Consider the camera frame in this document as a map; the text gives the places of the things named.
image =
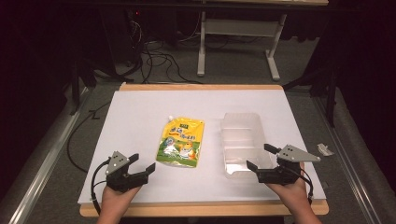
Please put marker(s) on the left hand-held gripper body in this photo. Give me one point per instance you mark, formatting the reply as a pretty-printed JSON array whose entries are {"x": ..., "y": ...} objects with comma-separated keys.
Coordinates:
[{"x": 117, "y": 174}]

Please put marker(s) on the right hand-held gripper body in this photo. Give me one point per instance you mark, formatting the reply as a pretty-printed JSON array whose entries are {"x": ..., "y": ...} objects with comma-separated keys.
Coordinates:
[{"x": 283, "y": 174}]

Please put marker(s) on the clear plastic container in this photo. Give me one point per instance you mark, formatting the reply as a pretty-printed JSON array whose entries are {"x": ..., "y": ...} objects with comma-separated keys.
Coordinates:
[{"x": 243, "y": 137}]

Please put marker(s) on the yellow spouted pouch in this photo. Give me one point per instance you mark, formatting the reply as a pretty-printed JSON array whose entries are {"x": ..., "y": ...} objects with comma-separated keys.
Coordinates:
[{"x": 182, "y": 141}]

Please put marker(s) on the person's right hand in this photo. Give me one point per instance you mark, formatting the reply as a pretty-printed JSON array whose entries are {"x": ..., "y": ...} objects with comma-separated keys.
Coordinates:
[{"x": 294, "y": 196}]

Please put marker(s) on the person's left hand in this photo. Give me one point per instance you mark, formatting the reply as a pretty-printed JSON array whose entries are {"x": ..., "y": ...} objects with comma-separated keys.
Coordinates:
[{"x": 116, "y": 200}]

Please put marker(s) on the white table sheet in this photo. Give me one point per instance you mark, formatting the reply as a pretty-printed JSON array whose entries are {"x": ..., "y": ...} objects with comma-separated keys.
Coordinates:
[{"x": 140, "y": 124}]

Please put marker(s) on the crumpled white paper scrap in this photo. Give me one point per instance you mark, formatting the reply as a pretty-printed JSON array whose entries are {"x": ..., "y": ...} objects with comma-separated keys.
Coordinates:
[{"x": 324, "y": 150}]

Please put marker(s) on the black stand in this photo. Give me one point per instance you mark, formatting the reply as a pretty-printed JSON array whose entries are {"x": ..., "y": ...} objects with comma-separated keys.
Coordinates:
[
  {"x": 330, "y": 93},
  {"x": 79, "y": 81}
]

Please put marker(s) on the dark computer tower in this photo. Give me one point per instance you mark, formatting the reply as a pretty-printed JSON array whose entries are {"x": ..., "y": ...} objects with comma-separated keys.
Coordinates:
[{"x": 124, "y": 34}]

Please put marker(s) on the metal floor rail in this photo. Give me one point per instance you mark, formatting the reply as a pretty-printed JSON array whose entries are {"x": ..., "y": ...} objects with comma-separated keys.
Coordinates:
[
  {"x": 43, "y": 161},
  {"x": 351, "y": 149}
]

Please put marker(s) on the white metal desk frame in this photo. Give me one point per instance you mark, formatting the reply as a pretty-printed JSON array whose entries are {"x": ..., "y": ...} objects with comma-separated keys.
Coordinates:
[{"x": 239, "y": 28}]

